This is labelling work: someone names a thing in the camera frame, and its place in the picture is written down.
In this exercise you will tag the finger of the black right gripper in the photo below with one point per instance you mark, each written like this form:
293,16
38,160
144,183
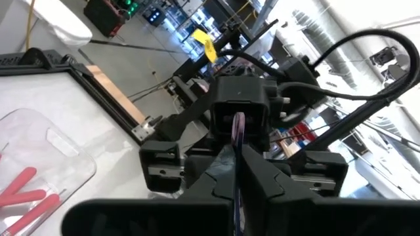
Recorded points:
282,165
198,170

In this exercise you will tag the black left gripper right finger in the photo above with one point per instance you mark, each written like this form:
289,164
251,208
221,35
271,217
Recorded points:
311,216

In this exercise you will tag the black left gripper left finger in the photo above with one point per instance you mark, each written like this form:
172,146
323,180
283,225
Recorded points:
147,216

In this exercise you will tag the iridescent rainbow fork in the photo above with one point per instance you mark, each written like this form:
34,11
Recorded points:
238,131

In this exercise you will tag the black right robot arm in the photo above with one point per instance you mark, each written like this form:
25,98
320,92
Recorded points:
190,114

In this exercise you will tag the red storage bin shelf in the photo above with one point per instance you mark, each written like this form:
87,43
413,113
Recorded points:
303,129

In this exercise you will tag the wooden table board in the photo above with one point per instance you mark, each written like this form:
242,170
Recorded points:
111,88

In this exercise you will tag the clear plastic bin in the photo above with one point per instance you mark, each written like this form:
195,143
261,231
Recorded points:
49,147

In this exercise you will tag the yellow tape tag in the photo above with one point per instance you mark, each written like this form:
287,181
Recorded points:
206,46

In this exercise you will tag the black computer blue lights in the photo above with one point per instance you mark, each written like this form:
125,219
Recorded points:
154,15

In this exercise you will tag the black and red case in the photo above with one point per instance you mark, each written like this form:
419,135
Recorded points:
103,16

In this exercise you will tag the black computer green lights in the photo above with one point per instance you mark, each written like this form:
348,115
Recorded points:
131,6

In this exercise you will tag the white trash can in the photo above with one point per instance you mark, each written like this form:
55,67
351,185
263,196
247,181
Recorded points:
62,23

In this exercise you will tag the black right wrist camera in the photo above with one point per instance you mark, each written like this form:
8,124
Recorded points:
239,91

